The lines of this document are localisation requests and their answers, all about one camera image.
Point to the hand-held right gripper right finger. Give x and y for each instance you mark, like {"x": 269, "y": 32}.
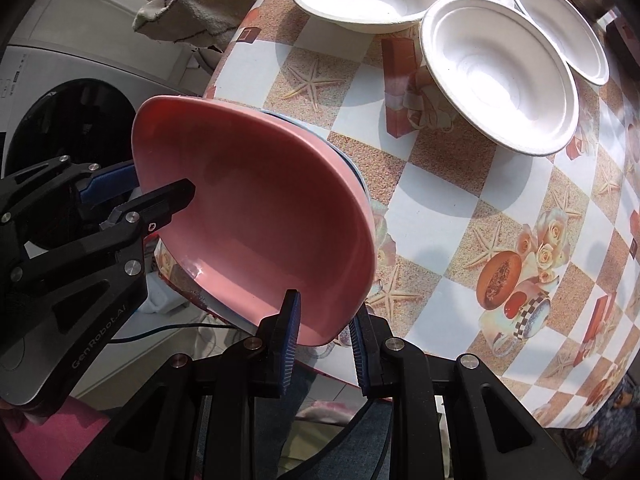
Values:
{"x": 359, "y": 355}

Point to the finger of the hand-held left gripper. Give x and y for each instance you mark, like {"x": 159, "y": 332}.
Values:
{"x": 160, "y": 202}
{"x": 112, "y": 180}

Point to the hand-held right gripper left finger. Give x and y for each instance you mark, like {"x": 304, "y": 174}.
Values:
{"x": 291, "y": 340}

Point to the light blue bowl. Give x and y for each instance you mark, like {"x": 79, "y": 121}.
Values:
{"x": 359, "y": 180}

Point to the white washing machine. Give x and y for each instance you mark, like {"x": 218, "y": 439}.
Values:
{"x": 60, "y": 110}

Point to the person's jeans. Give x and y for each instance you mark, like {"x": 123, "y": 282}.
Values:
{"x": 310, "y": 440}

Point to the beige towel with dark stitching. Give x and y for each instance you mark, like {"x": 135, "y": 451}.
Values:
{"x": 200, "y": 10}

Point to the checkered patterned tablecloth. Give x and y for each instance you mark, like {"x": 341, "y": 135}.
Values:
{"x": 350, "y": 110}

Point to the pink printed mug with lid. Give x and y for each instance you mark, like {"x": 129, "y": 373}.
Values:
{"x": 622, "y": 37}

